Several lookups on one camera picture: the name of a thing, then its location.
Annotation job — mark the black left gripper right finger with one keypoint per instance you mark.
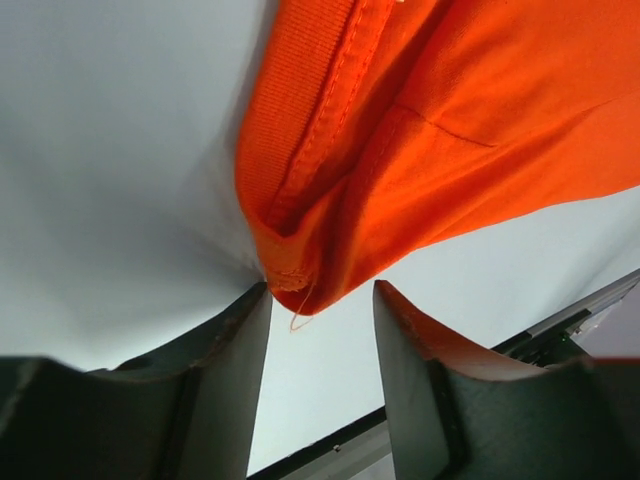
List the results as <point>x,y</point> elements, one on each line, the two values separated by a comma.
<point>457,410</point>

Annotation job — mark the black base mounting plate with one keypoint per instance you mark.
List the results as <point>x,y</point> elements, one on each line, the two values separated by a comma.
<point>360,450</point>

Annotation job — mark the orange t shirt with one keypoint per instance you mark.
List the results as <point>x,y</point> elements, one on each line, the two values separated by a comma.
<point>377,128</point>

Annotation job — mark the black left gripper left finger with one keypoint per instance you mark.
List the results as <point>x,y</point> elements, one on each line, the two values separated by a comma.
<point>184,410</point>

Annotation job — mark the aluminium front frame rail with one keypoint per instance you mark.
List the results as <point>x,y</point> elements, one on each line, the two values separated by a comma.
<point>555,338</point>

